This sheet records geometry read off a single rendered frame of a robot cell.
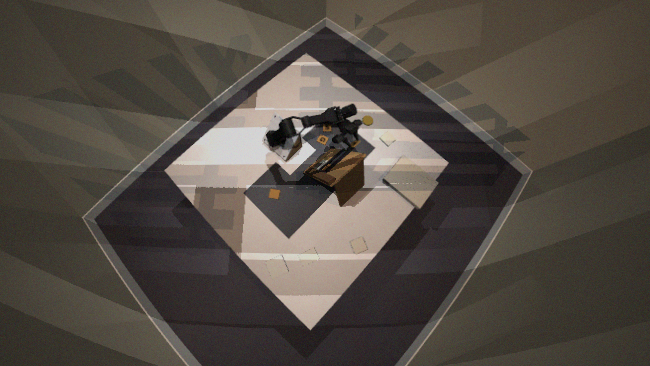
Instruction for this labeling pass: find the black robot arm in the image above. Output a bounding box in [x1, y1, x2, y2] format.
[266, 104, 359, 147]

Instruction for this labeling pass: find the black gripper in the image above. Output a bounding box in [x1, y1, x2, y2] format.
[332, 118, 362, 147]

